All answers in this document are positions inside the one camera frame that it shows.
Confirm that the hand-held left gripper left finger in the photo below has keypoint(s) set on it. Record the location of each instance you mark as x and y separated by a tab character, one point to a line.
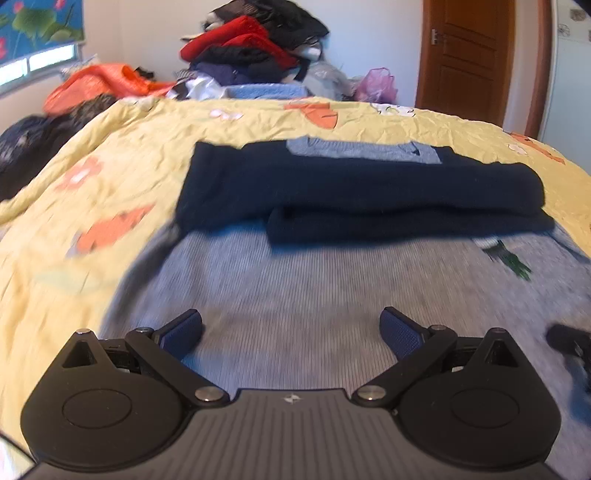
182	334

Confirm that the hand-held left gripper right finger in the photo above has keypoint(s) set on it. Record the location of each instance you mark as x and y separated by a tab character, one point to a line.
401	334

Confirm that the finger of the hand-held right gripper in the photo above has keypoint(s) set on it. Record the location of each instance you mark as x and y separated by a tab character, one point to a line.
565	339

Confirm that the grey and navy knit sweater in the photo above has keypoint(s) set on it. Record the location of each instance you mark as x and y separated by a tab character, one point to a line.
295	277

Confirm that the yellow printed blanket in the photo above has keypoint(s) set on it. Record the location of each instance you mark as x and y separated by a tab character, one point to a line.
115	152

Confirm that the dark patterned cloth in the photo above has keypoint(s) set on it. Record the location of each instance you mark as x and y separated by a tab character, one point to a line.
27	143

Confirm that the white cloth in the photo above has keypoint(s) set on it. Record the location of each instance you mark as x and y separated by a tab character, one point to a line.
198	87

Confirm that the pink plastic bag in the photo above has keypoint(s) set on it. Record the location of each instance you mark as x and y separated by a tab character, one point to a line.
376	85

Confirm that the wardrobe with frosted glass door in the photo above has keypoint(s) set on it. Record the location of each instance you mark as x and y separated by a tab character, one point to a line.
570	83

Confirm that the light blue towel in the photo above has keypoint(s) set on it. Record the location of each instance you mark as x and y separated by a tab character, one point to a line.
268	91

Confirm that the grey cloth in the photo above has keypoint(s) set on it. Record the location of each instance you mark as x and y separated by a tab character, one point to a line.
328	78

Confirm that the orange cloth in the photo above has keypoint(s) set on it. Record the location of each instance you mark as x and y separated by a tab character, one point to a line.
97	81

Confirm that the navy garment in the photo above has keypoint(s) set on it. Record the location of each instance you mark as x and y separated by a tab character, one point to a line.
240	64

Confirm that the brown wooden door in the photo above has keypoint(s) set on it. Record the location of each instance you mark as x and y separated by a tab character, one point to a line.
461	60

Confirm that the window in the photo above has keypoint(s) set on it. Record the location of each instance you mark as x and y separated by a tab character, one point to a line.
37	64

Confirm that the black garment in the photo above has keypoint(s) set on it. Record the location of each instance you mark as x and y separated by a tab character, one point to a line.
286	18

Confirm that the floral curtain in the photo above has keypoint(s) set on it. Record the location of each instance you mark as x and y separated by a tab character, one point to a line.
37	23

